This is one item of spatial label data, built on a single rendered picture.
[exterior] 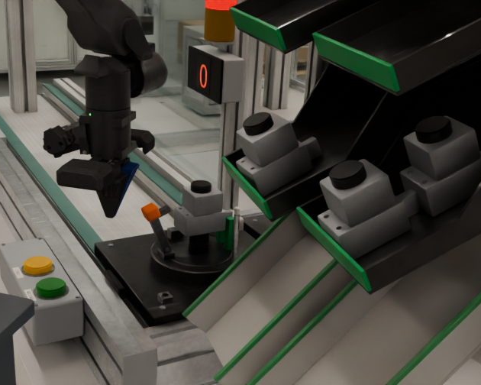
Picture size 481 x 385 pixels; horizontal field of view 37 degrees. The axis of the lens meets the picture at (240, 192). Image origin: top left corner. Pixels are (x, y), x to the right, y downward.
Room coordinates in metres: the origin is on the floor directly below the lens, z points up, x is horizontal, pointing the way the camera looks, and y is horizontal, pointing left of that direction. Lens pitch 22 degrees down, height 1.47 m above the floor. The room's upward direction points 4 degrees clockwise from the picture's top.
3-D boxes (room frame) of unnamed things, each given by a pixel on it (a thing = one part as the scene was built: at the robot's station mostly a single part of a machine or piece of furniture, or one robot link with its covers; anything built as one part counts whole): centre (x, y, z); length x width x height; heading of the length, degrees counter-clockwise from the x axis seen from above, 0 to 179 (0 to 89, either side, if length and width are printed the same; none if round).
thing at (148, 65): (0.95, 0.16, 1.27); 0.12 x 0.08 x 0.11; 156
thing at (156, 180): (1.24, 0.19, 0.91); 0.84 x 0.28 x 0.10; 30
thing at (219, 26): (1.19, 0.05, 1.28); 0.05 x 0.05 x 0.05
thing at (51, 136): (0.91, 0.23, 1.17); 0.07 x 0.07 x 0.06; 78
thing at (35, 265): (0.93, 0.29, 0.96); 0.04 x 0.04 x 0.02
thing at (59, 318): (0.93, 0.29, 0.93); 0.21 x 0.07 x 0.06; 30
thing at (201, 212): (0.97, 0.05, 1.06); 0.08 x 0.04 x 0.07; 120
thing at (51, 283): (0.87, 0.25, 0.96); 0.04 x 0.04 x 0.02
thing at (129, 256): (0.96, 0.06, 0.96); 0.24 x 0.24 x 0.02; 30
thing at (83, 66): (0.91, 0.18, 1.25); 0.09 x 0.06 x 0.07; 156
